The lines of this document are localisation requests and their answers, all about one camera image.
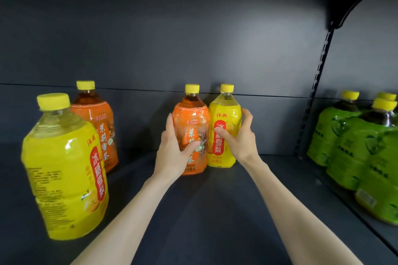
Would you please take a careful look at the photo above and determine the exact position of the person's right hand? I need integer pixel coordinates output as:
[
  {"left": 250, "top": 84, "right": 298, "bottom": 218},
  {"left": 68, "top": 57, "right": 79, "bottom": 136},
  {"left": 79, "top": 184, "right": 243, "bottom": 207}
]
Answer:
[{"left": 214, "top": 108, "right": 265, "bottom": 168}]

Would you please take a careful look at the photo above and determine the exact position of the person's left hand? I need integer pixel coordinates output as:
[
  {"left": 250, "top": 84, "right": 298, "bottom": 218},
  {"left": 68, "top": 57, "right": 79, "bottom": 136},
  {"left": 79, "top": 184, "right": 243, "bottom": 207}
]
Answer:
[{"left": 154, "top": 113, "right": 201, "bottom": 183}]

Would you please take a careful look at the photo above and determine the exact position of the yellow pear drink bottle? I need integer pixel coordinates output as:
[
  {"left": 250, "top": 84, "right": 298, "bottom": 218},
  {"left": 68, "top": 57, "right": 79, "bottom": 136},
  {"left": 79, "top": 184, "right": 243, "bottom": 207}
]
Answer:
[
  {"left": 21, "top": 93, "right": 109, "bottom": 241},
  {"left": 207, "top": 84, "right": 243, "bottom": 169}
]

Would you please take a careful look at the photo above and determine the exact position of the orange tea bottle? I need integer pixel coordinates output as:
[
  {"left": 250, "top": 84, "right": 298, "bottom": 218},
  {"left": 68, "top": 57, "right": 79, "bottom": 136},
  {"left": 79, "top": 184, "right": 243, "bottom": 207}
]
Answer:
[
  {"left": 70, "top": 80, "right": 119, "bottom": 173},
  {"left": 172, "top": 84, "right": 211, "bottom": 176}
]

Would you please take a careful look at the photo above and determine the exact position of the person's left forearm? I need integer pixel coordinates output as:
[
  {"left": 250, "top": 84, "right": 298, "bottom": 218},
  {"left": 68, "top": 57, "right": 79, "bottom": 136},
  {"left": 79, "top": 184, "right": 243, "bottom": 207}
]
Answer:
[{"left": 71, "top": 173, "right": 181, "bottom": 265}]

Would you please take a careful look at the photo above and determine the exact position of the person's right forearm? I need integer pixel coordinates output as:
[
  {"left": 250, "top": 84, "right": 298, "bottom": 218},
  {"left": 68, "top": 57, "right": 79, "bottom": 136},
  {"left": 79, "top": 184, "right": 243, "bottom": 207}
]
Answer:
[{"left": 239, "top": 158, "right": 364, "bottom": 265}]

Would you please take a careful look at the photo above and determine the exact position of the dark grey shelf board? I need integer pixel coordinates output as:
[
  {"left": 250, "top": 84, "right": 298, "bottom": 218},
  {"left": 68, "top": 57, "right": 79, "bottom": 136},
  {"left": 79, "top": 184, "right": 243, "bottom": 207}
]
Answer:
[{"left": 0, "top": 142, "right": 398, "bottom": 265}]

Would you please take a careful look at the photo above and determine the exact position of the slotted black shelf upright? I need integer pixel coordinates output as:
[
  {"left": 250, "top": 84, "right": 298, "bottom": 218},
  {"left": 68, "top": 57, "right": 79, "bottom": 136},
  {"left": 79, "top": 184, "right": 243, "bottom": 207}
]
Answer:
[{"left": 294, "top": 24, "right": 336, "bottom": 157}]

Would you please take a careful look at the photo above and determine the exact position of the green tea bottle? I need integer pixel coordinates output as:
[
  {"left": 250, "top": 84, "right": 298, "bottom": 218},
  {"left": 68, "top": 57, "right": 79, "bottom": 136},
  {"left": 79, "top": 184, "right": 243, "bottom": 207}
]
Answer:
[
  {"left": 307, "top": 90, "right": 362, "bottom": 167},
  {"left": 326, "top": 98, "right": 398, "bottom": 191},
  {"left": 355, "top": 125, "right": 398, "bottom": 225},
  {"left": 365, "top": 92, "right": 398, "bottom": 110}
]

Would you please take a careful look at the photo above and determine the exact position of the black shelf bracket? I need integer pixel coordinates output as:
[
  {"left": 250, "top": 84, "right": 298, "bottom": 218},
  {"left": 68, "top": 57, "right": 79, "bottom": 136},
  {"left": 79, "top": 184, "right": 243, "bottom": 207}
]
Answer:
[{"left": 325, "top": 0, "right": 398, "bottom": 30}]

